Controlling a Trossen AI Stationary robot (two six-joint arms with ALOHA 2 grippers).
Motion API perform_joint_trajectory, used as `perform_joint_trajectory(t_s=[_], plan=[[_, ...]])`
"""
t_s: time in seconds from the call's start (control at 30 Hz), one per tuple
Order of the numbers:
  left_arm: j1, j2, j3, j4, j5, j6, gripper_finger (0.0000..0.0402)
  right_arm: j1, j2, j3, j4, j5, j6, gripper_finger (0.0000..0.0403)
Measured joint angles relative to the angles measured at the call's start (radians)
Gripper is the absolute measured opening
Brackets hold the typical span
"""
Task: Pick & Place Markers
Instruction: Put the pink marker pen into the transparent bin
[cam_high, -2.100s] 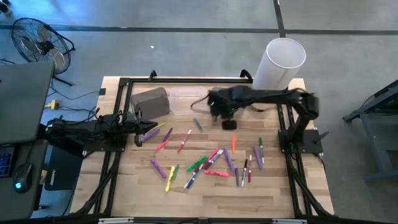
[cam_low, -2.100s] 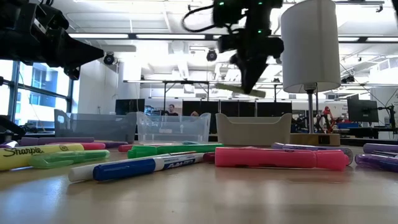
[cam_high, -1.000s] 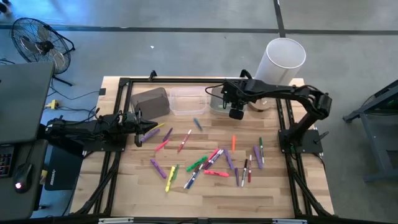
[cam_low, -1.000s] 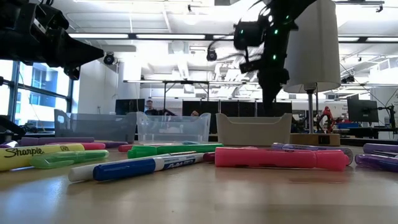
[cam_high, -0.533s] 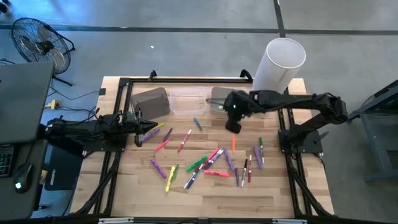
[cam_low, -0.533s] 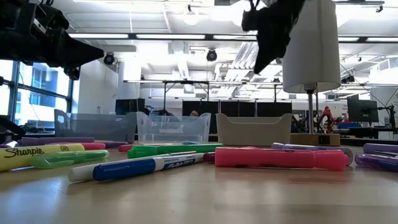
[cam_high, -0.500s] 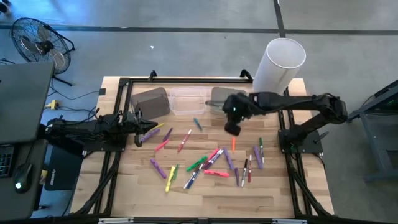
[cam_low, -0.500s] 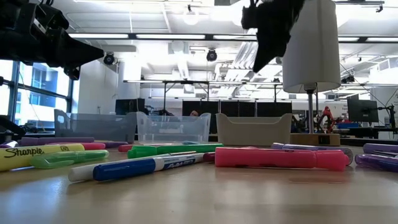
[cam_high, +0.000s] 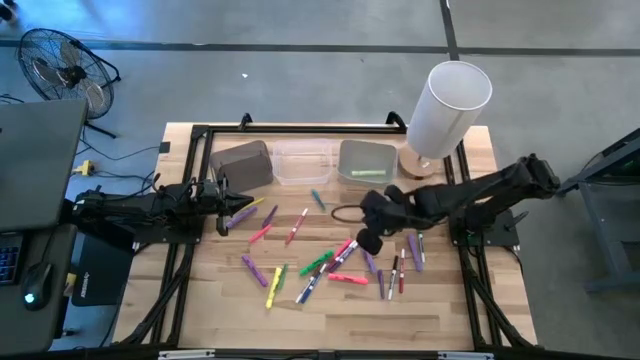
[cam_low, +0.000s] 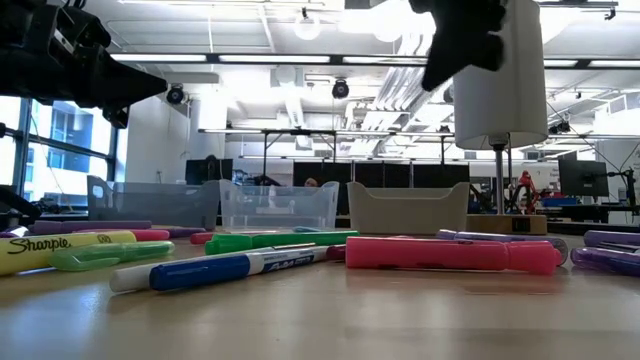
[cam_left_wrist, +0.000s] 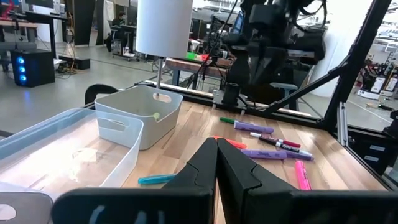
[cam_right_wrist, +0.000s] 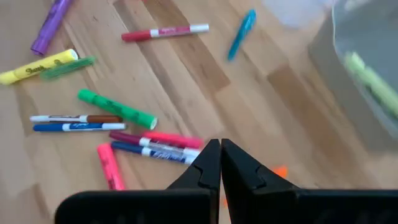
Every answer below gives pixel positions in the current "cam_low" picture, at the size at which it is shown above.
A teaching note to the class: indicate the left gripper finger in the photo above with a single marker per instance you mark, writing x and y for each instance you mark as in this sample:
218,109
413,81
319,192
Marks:
125,82

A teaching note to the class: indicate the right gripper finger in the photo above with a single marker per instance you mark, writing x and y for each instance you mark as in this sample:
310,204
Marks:
440,70

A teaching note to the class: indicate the dark purple thin marker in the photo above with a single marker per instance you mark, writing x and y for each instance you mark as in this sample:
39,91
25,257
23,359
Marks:
185,232

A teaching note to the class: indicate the light green translucent highlighter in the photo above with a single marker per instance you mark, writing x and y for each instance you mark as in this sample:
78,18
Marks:
125,252

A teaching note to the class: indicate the red marker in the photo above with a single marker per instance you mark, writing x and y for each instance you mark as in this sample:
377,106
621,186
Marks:
200,238

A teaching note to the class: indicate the yellow Sharpie highlighter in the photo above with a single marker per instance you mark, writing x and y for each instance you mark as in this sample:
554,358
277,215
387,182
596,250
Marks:
65,250

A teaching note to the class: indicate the pink highlighter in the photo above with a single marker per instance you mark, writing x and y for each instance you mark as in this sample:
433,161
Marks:
440,255

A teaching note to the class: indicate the white marker maroon cap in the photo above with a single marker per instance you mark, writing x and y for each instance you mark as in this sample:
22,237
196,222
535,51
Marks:
127,282

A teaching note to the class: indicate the blue Expo marker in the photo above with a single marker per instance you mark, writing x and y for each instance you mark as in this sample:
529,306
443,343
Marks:
200,272

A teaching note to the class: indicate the teal marker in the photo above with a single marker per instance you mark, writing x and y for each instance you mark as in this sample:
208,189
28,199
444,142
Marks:
305,229

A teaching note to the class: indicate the small purple highlighter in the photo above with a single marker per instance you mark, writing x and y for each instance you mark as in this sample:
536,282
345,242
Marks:
610,261

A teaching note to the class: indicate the black ceiling spotlight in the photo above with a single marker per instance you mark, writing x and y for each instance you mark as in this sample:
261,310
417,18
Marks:
175,95
340,89

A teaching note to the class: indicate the white shade table lamp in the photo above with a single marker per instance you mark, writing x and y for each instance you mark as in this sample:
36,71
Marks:
500,100

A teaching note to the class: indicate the large window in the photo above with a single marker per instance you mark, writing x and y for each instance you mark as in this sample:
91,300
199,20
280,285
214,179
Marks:
70,150

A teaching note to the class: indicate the black computer monitor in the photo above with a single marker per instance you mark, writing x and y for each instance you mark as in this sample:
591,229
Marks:
582,177
210,172

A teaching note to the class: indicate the grey translucent plastic bin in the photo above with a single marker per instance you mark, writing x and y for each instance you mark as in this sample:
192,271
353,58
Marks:
150,205

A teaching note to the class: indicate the beige plastic bin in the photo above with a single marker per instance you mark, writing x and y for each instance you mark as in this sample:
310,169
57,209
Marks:
407,212

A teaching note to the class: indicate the person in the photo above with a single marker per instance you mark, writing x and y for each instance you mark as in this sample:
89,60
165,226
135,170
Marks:
311,183

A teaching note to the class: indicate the blue box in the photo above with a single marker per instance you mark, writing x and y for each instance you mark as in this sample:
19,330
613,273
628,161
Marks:
557,202

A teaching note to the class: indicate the clear plastic bin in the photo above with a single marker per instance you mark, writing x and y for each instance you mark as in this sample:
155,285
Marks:
280,210

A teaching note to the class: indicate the black desk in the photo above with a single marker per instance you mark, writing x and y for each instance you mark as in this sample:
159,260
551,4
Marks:
590,212

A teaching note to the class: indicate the black monitor stand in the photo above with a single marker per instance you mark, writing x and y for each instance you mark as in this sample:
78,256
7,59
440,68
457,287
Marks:
631,190

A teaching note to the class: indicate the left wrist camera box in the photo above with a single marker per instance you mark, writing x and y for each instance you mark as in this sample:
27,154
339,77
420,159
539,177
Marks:
85,27

